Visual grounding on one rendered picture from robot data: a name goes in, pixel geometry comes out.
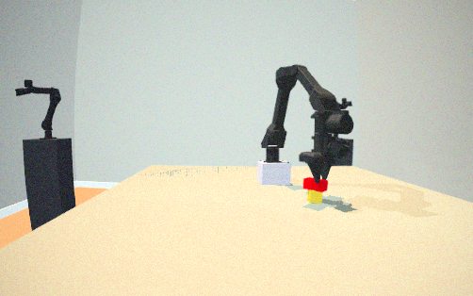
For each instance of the red cube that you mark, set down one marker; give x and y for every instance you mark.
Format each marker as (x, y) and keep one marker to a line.
(308, 183)
(322, 186)

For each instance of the yellow cube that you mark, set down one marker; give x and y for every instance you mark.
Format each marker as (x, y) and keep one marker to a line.
(314, 196)

